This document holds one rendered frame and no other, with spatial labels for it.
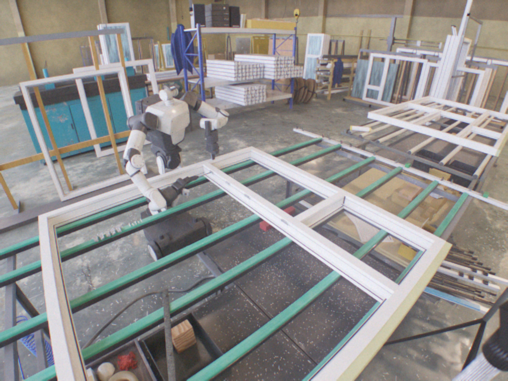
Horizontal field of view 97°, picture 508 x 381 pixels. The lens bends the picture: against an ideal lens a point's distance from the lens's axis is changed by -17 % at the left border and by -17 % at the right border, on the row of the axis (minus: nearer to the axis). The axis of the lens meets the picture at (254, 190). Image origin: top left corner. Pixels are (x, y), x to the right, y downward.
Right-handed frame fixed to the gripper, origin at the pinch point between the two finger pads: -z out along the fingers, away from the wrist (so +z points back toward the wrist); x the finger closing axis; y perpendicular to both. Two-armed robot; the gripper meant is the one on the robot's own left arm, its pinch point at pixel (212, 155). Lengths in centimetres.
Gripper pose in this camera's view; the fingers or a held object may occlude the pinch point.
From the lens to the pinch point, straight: 188.4
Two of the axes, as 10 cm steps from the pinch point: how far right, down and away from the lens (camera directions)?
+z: 0.0, -8.6, -5.2
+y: 7.8, -3.2, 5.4
